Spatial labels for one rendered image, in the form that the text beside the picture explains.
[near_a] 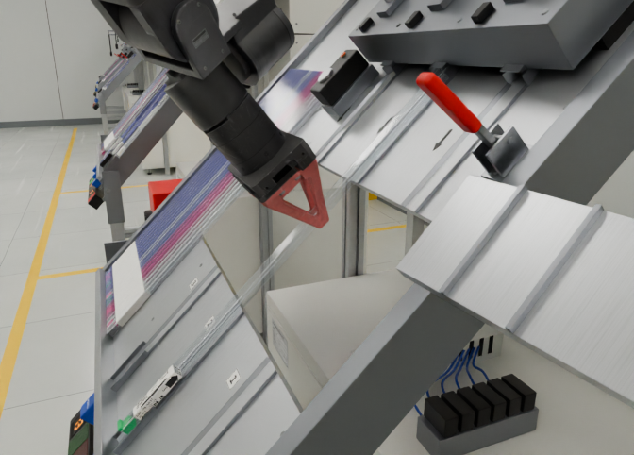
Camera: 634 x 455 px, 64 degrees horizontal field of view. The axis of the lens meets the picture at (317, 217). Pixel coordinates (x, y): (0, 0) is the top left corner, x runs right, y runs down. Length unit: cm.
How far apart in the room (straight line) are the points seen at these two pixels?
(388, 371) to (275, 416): 10
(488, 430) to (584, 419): 17
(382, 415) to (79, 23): 884
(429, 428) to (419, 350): 34
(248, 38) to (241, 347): 29
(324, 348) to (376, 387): 54
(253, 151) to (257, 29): 11
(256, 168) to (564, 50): 27
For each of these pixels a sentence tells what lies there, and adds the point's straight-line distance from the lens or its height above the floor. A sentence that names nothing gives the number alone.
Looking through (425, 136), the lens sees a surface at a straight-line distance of 52.
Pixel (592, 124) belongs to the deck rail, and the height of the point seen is 106.
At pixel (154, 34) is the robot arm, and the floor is 112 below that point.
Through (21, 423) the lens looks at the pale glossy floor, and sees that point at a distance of 196.
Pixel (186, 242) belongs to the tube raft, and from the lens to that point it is 77.
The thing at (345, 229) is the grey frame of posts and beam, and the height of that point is 72.
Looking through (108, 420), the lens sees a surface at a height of 73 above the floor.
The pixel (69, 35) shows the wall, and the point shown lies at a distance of 909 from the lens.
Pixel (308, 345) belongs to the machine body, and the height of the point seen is 62.
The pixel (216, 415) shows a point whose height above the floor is 81.
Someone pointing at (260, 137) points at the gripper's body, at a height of 104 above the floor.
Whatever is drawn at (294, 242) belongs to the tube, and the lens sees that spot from 53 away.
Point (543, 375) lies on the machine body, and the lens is 93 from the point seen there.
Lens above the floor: 111
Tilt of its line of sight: 18 degrees down
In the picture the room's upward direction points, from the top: straight up
